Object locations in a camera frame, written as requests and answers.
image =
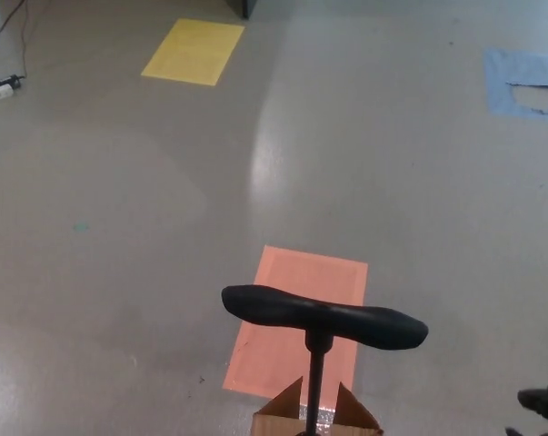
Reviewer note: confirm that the black air pump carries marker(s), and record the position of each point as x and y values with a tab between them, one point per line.
321	318

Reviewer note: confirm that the orange paper sheet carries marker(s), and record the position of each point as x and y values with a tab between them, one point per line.
310	272

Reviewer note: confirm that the brown cardboard box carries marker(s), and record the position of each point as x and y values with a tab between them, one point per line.
273	420

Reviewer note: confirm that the torn blue paper sheet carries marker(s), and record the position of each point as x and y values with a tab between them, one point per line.
498	86

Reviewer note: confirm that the yellow paper sheet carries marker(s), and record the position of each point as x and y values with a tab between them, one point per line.
194	51

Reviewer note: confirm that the dark cabinet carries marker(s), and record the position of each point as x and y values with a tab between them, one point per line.
244	6

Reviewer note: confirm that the black power plug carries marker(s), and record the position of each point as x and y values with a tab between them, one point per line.
10	82

